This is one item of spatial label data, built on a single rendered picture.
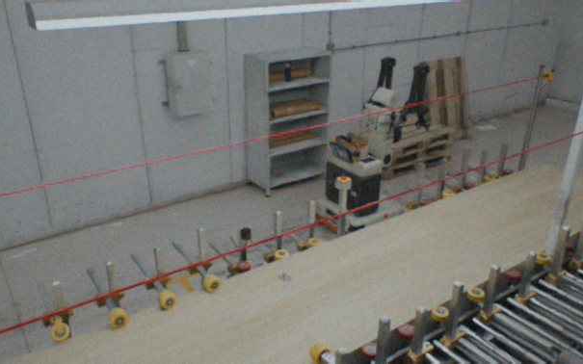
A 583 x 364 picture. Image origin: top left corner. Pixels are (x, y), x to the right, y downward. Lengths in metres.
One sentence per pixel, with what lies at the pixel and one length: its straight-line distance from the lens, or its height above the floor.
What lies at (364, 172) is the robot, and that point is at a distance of 4.62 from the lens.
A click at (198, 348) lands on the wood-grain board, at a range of 2.45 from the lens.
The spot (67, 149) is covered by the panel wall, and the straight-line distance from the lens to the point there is 5.22.
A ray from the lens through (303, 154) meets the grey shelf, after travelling 6.49.
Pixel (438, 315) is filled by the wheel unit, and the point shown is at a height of 0.91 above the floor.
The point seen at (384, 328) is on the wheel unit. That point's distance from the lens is 2.20.
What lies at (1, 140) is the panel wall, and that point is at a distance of 5.10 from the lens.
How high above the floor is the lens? 2.52
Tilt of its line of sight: 24 degrees down
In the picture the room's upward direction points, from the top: straight up
